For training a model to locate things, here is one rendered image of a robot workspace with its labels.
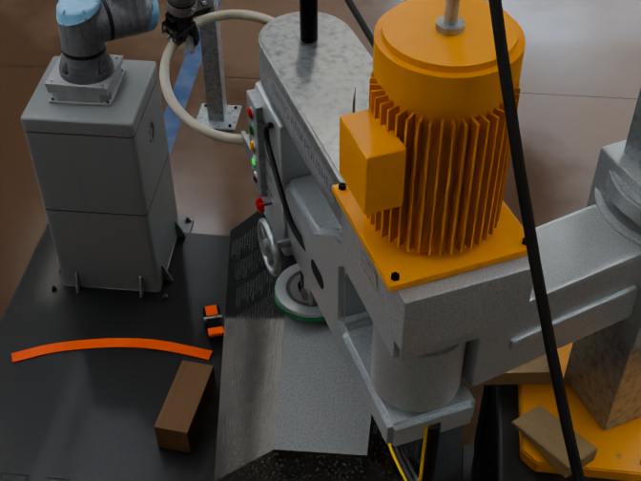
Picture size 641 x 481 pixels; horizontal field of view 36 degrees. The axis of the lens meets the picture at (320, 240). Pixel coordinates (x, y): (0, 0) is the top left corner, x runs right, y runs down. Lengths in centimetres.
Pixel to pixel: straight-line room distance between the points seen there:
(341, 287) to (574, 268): 49
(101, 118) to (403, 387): 184
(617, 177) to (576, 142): 266
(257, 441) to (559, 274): 96
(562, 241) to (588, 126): 286
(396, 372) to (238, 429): 82
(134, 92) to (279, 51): 143
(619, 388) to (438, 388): 66
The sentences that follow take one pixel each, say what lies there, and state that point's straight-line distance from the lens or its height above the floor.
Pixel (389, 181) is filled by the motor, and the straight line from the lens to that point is 155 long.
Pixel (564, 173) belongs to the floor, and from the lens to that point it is 464.
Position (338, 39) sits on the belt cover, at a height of 167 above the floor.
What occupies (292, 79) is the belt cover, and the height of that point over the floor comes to 167.
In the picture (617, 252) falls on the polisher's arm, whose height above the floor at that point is 145.
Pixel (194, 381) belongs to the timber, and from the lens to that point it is 353.
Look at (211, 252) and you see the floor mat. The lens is 413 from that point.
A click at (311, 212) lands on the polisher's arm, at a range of 225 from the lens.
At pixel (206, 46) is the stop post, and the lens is 461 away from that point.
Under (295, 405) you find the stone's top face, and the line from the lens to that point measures 260.
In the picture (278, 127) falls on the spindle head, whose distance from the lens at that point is 227.
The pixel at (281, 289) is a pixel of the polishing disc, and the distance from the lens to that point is 279.
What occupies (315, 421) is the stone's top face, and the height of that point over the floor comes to 80.
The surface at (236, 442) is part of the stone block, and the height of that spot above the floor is 69.
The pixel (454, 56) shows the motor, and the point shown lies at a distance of 148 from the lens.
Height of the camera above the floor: 288
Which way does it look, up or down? 44 degrees down
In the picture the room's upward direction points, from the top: straight up
